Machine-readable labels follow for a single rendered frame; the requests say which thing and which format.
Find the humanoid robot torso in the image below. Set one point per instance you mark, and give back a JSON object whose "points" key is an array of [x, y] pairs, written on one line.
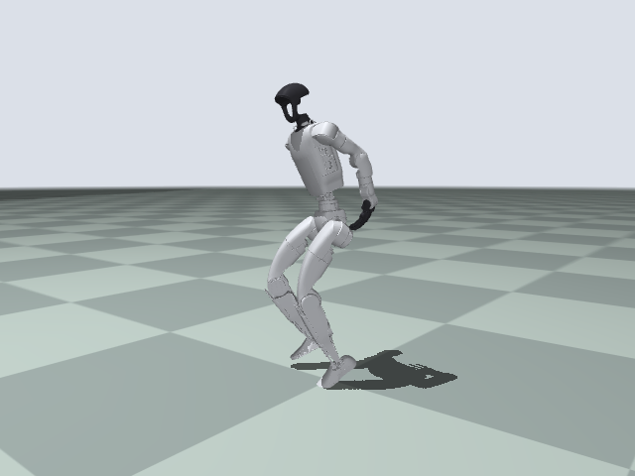
{"points": [[320, 169]]}

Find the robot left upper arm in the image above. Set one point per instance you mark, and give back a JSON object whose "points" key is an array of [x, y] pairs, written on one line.
{"points": [[328, 133]]}

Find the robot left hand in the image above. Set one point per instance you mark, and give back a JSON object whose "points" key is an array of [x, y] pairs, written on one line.
{"points": [[364, 216]]}

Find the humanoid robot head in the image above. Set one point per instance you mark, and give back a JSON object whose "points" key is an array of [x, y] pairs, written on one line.
{"points": [[292, 93]]}

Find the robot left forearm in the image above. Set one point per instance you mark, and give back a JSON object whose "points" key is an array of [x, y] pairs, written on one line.
{"points": [[364, 175]]}

